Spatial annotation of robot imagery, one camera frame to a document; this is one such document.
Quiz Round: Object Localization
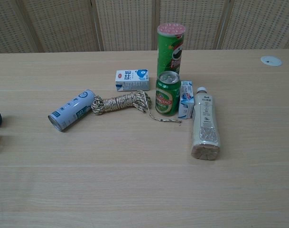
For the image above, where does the white blue milk carton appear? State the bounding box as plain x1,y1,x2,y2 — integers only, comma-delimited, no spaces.
115,69,150,92

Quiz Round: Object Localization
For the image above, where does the green Tsingtao beer can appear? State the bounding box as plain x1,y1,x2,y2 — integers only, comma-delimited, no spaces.
155,70,182,117

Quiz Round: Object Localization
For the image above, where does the beige milk tea bottle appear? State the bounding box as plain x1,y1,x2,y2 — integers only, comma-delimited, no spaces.
191,86,221,161

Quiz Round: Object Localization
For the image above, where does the white round table grommet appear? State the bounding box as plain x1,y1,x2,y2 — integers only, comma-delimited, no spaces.
261,56,283,67

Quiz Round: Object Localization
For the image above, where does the green Pringles tube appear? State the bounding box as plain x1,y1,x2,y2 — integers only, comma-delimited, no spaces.
157,23,186,83

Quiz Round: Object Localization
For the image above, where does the woven rattan folding screen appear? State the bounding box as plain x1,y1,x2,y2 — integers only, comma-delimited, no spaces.
0,0,289,55

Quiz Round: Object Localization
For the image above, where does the coiled beige speckled rope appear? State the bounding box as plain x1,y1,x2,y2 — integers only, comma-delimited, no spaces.
91,89,182,124

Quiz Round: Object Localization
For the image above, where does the small white blue carton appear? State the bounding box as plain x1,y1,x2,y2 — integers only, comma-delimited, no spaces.
177,80,196,119

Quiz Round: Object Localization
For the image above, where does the white blue-print can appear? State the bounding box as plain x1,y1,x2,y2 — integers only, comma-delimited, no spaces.
48,89,96,132

